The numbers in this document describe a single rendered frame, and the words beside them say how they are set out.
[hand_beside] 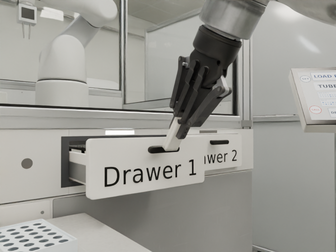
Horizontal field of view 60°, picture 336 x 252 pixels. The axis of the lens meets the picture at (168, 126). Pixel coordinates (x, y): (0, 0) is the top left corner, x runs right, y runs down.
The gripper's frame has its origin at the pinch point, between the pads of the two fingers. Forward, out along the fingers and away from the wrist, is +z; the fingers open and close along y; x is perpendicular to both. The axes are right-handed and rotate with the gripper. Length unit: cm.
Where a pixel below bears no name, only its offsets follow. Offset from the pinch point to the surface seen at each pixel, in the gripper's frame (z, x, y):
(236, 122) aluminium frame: 10, -46, 20
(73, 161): 16.5, 12.6, 12.8
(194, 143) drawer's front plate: 5.7, -11.2, 4.2
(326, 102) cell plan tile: -6, -76, 10
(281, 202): 85, -161, 30
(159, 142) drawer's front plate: 5.4, -0.9, 4.4
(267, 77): 15, -159, 92
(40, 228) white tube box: 14.7, 23.2, -4.1
